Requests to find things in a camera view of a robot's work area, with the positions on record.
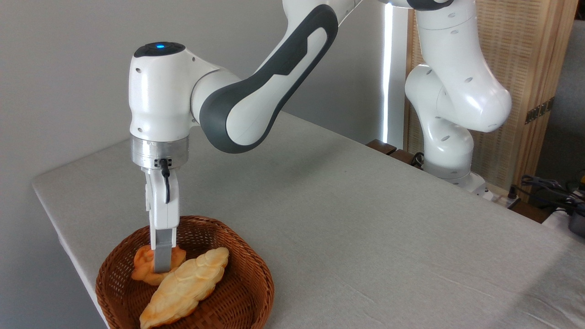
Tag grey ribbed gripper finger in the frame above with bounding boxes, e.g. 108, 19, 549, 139
153, 227, 178, 274

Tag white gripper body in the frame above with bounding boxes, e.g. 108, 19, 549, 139
143, 167, 181, 231

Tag round orange bread roll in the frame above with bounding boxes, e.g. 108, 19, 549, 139
131, 244, 187, 287

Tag long braided bread loaf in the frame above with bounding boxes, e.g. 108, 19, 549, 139
139, 247, 230, 329

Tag brown wicker basket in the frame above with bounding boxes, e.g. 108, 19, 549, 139
95, 216, 275, 329

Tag dark brown wooden block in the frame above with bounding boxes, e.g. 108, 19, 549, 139
366, 139, 397, 156
389, 149, 424, 170

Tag brass screen hinge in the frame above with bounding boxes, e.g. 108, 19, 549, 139
525, 96, 555, 125

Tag wooden slatted folding screen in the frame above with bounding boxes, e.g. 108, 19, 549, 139
403, 0, 579, 202

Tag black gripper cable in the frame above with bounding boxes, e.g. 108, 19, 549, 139
155, 158, 172, 204

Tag black cable bundle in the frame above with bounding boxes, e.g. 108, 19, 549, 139
520, 175, 585, 215

